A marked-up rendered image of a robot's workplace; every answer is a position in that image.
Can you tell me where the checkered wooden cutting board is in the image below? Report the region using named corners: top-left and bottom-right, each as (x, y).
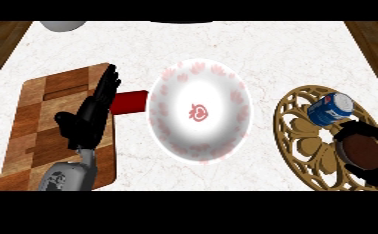
top-left (0, 62), bottom-right (118, 192)

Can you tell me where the golden ornate round placemat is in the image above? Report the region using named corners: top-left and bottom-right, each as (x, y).
top-left (271, 84), bottom-right (378, 192)

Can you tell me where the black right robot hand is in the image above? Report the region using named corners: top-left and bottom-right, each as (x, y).
top-left (332, 120), bottom-right (378, 186)

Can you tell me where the white bowl with pink print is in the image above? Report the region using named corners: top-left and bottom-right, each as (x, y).
top-left (146, 58), bottom-right (254, 165)

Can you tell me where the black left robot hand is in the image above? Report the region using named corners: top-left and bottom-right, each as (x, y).
top-left (53, 63), bottom-right (122, 152)

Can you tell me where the grey round object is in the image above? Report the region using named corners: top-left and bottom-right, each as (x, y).
top-left (38, 20), bottom-right (88, 33)

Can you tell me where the dark red can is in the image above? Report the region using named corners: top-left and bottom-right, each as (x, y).
top-left (107, 90), bottom-right (150, 116)

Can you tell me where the blue soda can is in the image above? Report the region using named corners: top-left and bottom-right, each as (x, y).
top-left (305, 92), bottom-right (355, 128)

